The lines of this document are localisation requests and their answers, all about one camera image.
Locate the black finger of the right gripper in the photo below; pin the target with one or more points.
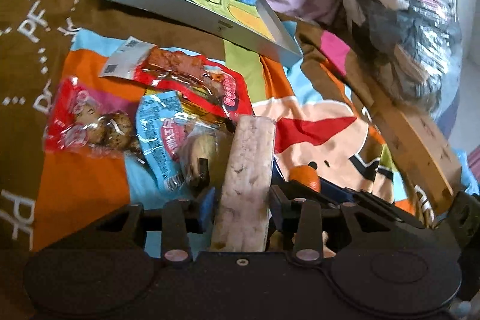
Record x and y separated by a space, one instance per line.
463 218

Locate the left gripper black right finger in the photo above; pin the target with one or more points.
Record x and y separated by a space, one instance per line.
314 228

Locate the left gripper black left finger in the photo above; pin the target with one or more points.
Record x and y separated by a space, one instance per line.
174 221

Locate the pale rice cracker bar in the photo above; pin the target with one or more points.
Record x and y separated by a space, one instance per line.
242 217

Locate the small orange round snack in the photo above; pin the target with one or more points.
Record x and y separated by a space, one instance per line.
305 175

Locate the blue pastry snack packet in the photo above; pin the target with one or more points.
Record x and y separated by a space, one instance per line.
185 153

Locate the colourful cartoon blanket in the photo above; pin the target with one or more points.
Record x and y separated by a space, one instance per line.
319 117

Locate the red cookie snack packet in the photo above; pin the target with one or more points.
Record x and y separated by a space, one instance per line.
86 121

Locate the red dried meat snack packet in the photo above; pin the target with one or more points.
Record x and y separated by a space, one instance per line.
207 84

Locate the plastic bag of clothes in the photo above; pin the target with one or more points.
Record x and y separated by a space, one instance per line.
414 47

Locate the brown PF patterned duvet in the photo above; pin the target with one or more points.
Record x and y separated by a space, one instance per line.
36 37

